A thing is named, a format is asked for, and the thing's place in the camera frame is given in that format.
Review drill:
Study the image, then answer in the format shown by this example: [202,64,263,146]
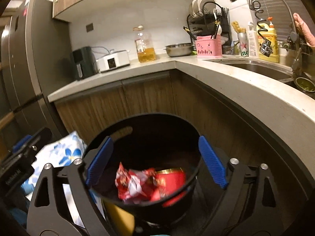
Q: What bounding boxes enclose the red white snack bag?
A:
[115,163,158,204]

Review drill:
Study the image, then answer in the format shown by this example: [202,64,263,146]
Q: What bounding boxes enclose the black trash bin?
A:
[83,113,202,225]

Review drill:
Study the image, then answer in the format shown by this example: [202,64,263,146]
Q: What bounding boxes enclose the steel kitchen faucet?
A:
[249,0,301,57]

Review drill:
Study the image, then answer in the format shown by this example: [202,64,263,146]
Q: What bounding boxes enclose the floral blue white tablecloth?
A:
[22,131,105,228]

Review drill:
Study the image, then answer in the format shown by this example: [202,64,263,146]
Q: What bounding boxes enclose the grey refrigerator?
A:
[1,0,74,141]

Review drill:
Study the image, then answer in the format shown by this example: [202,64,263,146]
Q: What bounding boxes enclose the black air fryer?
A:
[71,46,97,80]

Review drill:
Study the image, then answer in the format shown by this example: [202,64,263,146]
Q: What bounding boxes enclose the steel sink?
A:
[209,58,314,94]

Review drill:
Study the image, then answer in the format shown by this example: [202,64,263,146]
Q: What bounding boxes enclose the lower wooden cabinets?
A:
[55,69,311,227]

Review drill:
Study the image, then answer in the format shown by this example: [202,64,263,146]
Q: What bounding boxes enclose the white rice cooker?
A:
[96,50,130,73]

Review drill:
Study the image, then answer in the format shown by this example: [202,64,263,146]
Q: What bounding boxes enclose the pink utensil holder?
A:
[195,35,222,59]

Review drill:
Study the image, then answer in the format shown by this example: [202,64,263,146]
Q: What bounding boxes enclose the green beer can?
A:
[238,32,249,57]

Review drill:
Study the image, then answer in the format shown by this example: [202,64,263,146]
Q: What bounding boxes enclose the white dispenser bottle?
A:
[247,22,259,59]

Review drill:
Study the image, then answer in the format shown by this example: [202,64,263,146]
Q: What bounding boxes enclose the steel bowl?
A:
[164,43,194,58]

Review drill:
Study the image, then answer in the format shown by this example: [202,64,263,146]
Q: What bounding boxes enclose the yellow detergent bottle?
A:
[257,17,279,63]

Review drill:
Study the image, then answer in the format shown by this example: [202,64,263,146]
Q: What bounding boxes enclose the cooking oil bottle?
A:
[133,25,156,63]

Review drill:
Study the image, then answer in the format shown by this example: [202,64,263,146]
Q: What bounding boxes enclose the pink rubber glove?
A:
[293,13,315,50]

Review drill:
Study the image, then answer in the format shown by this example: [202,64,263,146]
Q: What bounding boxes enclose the black dish rack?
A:
[186,0,232,46]

